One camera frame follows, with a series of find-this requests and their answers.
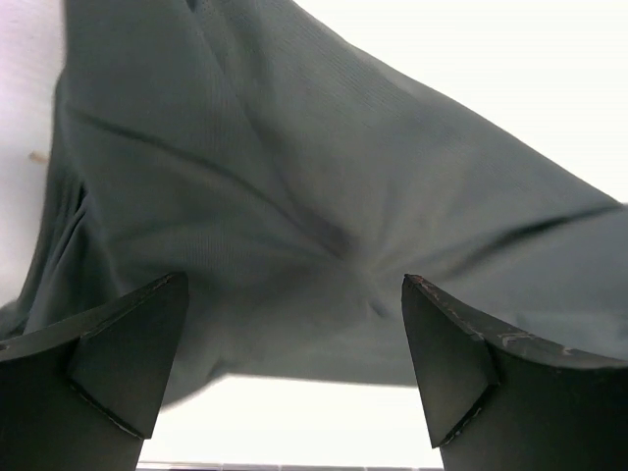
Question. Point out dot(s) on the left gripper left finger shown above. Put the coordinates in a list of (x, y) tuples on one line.
[(84, 393)]

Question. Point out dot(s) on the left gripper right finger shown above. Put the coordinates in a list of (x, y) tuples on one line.
[(497, 398)]

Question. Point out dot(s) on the dark grey t shirt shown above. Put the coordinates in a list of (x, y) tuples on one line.
[(296, 180)]

